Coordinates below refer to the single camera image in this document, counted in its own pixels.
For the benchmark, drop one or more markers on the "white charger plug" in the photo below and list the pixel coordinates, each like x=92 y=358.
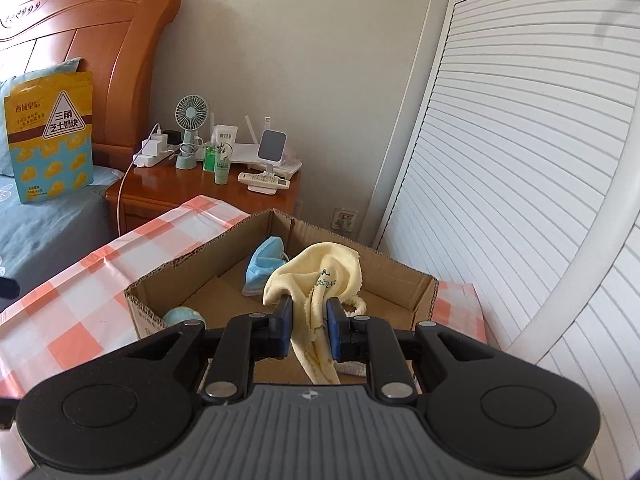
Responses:
x=153 y=146

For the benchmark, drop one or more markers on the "brown cardboard box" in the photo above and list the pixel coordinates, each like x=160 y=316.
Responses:
x=200 y=270

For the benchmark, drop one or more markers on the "orange wooden headboard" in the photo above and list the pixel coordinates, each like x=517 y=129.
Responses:
x=125 y=60

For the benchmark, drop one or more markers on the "wooden nightstand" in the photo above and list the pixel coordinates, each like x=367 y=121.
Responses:
x=170 y=186

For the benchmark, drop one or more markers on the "yellow snack bag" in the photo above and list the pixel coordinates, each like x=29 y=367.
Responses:
x=50 y=160

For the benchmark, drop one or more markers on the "blue bed sheet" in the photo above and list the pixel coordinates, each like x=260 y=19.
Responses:
x=50 y=235

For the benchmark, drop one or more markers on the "cream knitted scrunchie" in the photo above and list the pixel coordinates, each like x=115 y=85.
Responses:
x=358 y=306

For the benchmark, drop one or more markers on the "black charger plug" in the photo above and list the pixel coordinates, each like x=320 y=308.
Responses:
x=173 y=137

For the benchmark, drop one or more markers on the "white remote control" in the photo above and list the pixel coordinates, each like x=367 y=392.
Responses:
x=262 y=180

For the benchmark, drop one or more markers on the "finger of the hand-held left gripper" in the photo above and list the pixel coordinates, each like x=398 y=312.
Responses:
x=7 y=288

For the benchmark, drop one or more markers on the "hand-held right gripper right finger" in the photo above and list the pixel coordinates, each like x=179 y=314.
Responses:
x=334 y=332

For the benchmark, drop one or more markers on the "green bottle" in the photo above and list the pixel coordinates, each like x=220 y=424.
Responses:
x=210 y=156

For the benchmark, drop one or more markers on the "pale green mini fan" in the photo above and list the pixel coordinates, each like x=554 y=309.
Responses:
x=191 y=110

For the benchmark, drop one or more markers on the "pink white checkered tablecloth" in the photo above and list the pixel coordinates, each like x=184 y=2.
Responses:
x=75 y=300

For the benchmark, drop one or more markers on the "white louvred wardrobe door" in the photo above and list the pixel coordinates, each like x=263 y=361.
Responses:
x=500 y=135
x=600 y=360

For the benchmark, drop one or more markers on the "white wall socket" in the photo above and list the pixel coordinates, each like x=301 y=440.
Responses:
x=345 y=220

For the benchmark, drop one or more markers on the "blue face mask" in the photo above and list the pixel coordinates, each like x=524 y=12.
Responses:
x=262 y=265

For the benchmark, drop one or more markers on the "white router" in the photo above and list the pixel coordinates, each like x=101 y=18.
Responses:
x=245 y=152

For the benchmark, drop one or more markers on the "pale yellow cloth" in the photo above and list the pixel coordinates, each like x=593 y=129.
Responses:
x=310 y=270

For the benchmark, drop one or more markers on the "white power strip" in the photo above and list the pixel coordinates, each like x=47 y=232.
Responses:
x=150 y=161

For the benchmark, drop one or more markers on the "white phone stand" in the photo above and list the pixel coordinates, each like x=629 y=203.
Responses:
x=272 y=144

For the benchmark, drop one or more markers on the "white tube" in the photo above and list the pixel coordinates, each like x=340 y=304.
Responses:
x=226 y=135

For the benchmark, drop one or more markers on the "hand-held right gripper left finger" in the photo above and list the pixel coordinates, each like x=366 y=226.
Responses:
x=286 y=327

